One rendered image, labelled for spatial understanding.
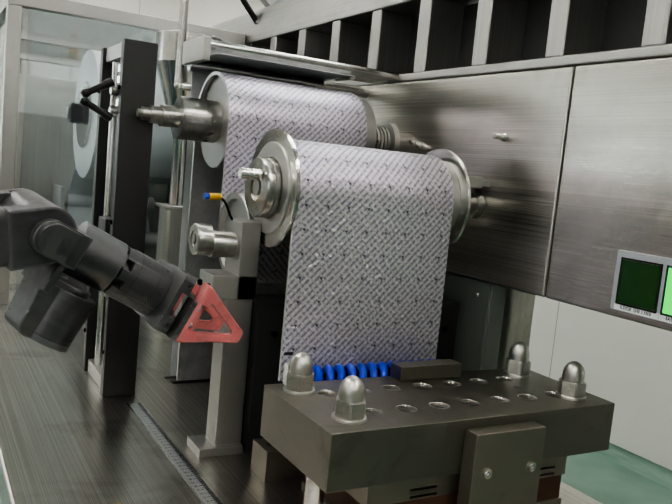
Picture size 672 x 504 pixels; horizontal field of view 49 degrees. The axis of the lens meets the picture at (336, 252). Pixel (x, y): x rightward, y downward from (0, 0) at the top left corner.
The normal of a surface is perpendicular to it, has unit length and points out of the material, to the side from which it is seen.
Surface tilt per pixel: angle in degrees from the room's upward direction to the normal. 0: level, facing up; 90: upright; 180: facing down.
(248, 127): 92
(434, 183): 65
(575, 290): 90
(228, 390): 90
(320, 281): 90
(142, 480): 0
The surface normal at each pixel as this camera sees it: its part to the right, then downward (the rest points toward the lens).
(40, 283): -0.52, -0.40
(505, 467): 0.49, 0.15
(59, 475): 0.10, -0.99
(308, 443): -0.87, -0.03
